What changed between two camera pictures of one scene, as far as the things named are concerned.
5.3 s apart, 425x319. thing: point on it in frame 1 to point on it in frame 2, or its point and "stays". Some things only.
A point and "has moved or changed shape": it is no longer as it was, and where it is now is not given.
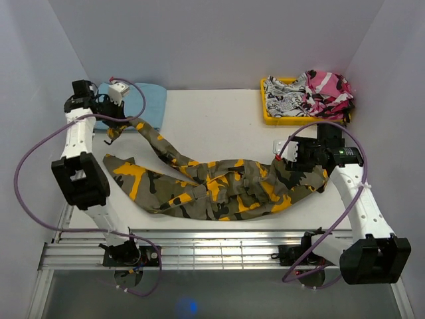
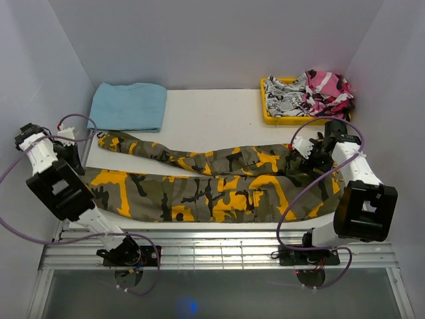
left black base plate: [149, 256] stays
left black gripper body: [109, 109] to [68, 153]
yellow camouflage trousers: [221, 191] has moved or changed shape
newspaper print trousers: [285, 99] stays
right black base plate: [290, 255] stays
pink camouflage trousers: [328, 96] stays
